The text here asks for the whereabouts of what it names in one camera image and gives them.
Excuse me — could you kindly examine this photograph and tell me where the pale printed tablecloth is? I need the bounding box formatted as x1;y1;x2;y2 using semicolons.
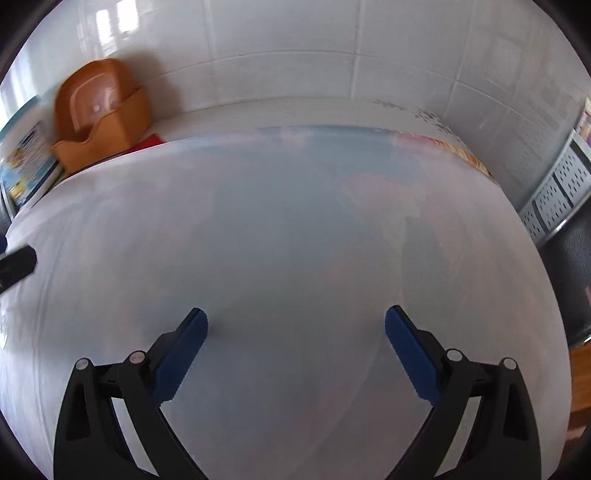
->
0;124;574;480

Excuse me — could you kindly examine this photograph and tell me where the white tub with blue label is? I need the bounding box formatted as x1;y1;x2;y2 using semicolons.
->
0;96;64;209

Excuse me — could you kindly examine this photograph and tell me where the orange plastic holder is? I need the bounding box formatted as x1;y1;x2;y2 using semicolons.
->
50;58;153;175

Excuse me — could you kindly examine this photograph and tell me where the grey perforated metal rack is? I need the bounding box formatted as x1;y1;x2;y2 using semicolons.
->
517;129;591;241

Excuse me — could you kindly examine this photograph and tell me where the printed magazine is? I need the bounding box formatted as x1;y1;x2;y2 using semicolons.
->
579;97;591;154

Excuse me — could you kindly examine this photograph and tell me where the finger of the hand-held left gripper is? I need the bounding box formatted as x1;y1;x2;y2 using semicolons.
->
0;246;38;292

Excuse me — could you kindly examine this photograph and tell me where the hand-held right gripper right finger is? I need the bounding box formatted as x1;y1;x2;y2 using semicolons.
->
385;305;541;480

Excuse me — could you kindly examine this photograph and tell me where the red flat item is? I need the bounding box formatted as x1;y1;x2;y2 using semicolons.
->
127;133;166;156

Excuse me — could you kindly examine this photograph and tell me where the black chair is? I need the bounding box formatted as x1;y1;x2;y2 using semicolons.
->
538;203;591;348

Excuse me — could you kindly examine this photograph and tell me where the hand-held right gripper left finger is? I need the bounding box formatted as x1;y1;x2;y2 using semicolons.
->
54;308;209;480

